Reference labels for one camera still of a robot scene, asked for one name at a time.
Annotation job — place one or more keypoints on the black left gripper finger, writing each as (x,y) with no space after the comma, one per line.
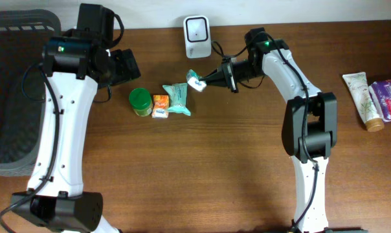
(130,68)
(119,70)

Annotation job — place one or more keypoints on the white Pantene tube gold cap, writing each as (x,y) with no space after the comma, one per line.
(358,86)

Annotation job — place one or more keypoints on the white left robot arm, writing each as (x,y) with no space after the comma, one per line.
(74,67)

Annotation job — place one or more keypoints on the orange tissue pack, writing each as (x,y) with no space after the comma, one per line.
(160,106)

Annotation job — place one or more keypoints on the grey plastic basket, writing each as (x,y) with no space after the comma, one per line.
(23,34)

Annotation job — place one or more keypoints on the purple red Carefree pad pack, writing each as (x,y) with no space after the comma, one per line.
(381,94)

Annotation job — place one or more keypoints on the small teal tissue pack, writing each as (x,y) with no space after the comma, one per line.
(195,81)

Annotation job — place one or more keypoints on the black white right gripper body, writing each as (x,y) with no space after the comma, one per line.
(230,76)

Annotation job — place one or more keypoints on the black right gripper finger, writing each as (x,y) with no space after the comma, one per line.
(214,75)
(217,83)

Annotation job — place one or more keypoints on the teal wet wipes pack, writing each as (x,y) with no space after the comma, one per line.
(177,94)

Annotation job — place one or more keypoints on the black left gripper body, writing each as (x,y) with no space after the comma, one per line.
(125,68)

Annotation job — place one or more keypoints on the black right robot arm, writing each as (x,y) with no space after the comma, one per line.
(309,130)

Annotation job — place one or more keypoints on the green lidded jar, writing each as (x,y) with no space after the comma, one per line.
(141,102)

